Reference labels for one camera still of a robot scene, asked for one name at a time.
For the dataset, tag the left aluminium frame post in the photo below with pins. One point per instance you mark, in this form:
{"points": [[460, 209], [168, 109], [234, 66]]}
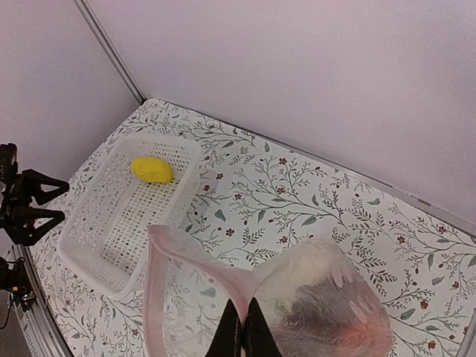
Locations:
{"points": [[110, 50]]}

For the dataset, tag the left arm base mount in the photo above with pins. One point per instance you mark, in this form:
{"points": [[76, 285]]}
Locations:
{"points": [[15, 280]]}

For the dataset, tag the white perforated plastic basket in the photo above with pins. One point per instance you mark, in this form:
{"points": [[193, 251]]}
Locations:
{"points": [[105, 241]]}

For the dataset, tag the floral patterned table mat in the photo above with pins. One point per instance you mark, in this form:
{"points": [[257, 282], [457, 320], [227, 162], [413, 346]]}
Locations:
{"points": [[257, 199]]}

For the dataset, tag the white toy cauliflower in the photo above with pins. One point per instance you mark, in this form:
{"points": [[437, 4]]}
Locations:
{"points": [[293, 269]]}

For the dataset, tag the clear zip top bag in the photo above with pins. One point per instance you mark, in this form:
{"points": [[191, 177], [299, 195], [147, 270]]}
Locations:
{"points": [[168, 245]]}

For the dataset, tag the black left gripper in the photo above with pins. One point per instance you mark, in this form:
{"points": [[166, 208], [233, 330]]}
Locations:
{"points": [[26, 226]]}

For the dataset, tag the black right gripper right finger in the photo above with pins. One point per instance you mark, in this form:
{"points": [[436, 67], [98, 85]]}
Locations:
{"points": [[257, 340]]}

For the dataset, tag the dark red toy grapes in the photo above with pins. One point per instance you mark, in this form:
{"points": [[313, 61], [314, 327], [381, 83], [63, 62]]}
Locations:
{"points": [[320, 311]]}

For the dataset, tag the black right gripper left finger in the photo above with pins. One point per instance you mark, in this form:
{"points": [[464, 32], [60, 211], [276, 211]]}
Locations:
{"points": [[227, 339]]}

